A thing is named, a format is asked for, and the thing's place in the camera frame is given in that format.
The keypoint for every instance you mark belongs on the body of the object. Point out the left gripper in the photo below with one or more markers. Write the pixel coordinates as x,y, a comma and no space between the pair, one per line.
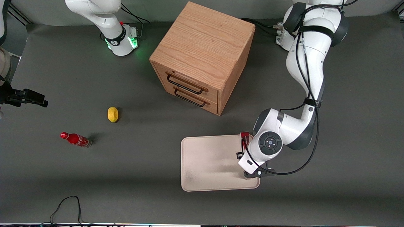
238,155

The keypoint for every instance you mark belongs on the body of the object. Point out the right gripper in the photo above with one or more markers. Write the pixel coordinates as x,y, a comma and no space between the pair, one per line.
13,96

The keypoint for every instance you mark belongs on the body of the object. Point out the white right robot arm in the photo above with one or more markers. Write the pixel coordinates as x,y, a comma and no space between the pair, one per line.
104,19

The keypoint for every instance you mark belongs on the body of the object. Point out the white plastic tray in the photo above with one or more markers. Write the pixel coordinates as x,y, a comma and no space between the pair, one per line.
208,164

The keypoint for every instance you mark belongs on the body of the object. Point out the red cola bottle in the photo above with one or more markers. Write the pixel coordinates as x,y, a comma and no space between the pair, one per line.
75,139

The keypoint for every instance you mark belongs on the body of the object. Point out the yellow lemon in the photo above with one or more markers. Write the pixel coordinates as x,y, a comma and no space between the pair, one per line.
112,114

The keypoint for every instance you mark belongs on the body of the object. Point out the dark grey table mat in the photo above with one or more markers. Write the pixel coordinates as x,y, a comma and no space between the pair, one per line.
347,157

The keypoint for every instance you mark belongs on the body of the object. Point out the wooden drawer cabinet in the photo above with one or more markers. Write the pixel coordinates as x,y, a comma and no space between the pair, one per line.
202,47

